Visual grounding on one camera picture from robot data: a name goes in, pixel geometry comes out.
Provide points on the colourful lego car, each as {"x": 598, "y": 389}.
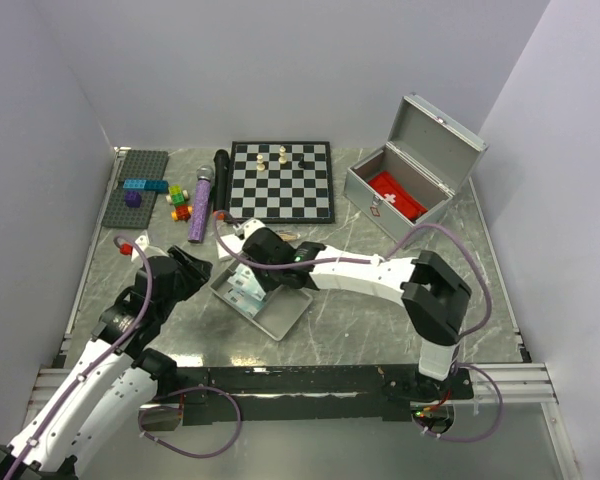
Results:
{"x": 178, "y": 199}

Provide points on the red first aid pouch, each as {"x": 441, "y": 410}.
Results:
{"x": 390, "y": 189}

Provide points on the black white chessboard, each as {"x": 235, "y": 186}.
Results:
{"x": 282, "y": 193}

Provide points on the white chess queen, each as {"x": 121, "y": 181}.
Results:
{"x": 282, "y": 155}

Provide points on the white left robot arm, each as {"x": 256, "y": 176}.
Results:
{"x": 116, "y": 372}

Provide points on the grey metal case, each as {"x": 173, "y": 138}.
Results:
{"x": 430, "y": 154}

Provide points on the white gauze pad packet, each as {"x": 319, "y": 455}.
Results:
{"x": 228, "y": 244}

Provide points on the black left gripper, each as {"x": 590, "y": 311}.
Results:
{"x": 195, "y": 272}

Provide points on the grey lego baseplate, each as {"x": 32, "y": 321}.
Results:
{"x": 118, "y": 215}
{"x": 143, "y": 164}

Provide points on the bag of cotton swabs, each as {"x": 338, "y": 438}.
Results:
{"x": 289, "y": 236}

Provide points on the upper grey lego baseplate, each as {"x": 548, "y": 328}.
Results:
{"x": 143, "y": 164}

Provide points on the purple lego brick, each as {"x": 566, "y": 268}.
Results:
{"x": 132, "y": 199}

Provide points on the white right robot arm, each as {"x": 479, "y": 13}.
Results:
{"x": 434, "y": 296}

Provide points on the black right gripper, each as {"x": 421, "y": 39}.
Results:
{"x": 266, "y": 283}

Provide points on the white chess pawn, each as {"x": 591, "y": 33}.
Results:
{"x": 260, "y": 163}

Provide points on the grey plastic tray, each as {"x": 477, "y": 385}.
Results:
{"x": 283, "y": 306}

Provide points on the lower grey lego baseplate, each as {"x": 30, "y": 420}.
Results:
{"x": 118, "y": 215}

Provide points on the blue lego brick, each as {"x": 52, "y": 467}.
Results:
{"x": 157, "y": 186}

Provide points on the light blue mask packet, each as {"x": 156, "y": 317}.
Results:
{"x": 245, "y": 293}

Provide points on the purple glitter microphone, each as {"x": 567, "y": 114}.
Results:
{"x": 203, "y": 187}

